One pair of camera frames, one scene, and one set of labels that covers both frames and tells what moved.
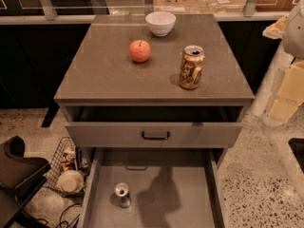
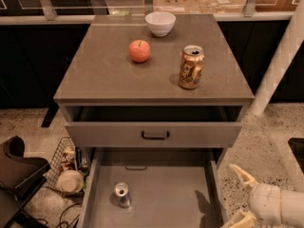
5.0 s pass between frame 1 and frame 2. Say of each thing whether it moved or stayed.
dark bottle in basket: stayed
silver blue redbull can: stayed
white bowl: stayed
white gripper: moved
